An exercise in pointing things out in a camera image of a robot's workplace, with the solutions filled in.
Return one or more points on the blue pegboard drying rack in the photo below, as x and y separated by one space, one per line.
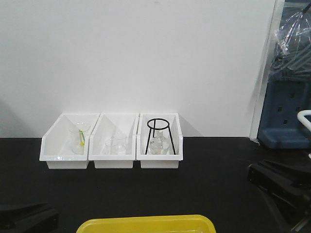
279 127

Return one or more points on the white bin left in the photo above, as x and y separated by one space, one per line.
55 145

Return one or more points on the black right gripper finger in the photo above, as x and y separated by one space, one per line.
287 185

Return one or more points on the white bin middle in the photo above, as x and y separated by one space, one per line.
106 126

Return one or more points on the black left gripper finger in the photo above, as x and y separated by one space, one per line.
28 218

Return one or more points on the glass beaker with yellow straw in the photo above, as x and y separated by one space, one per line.
78 133

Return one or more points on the yellow plastic tray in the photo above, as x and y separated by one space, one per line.
149 224

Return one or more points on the white bin right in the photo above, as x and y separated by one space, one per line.
168 160

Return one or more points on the clear glass flask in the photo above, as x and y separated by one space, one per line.
159 144

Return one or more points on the clear glass beaker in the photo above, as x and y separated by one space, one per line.
116 145

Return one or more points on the plastic bag with black items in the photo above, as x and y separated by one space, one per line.
292 55

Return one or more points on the white bin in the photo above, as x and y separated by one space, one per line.
55 145
106 126
168 160

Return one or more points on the white lab faucet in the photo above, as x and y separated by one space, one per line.
302 117

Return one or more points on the black wire tripod stand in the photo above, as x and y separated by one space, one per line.
159 124

